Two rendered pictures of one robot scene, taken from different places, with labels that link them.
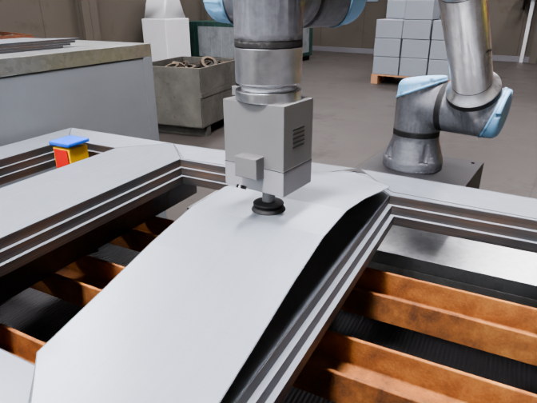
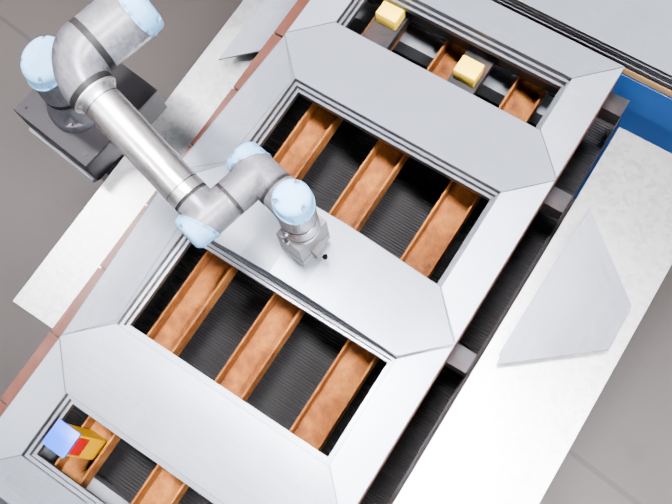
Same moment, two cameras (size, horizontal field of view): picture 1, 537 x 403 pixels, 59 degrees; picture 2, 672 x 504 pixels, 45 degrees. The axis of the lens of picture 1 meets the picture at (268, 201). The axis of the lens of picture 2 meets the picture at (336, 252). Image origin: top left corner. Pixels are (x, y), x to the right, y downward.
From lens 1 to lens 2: 1.53 m
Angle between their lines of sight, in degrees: 63
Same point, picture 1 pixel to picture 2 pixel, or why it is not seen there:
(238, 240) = (340, 266)
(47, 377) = (410, 347)
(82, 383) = (415, 332)
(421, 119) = not seen: hidden behind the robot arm
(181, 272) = (359, 295)
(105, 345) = (397, 326)
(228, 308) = (387, 274)
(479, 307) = (290, 142)
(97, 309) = (375, 333)
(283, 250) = (353, 245)
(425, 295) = not seen: hidden behind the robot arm
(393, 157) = (83, 122)
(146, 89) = not seen: outside the picture
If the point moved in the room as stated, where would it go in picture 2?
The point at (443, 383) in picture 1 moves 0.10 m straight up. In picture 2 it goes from (350, 189) to (348, 173)
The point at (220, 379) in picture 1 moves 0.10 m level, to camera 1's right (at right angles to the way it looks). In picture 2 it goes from (421, 279) to (425, 236)
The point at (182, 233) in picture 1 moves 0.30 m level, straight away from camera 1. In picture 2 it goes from (327, 296) to (187, 312)
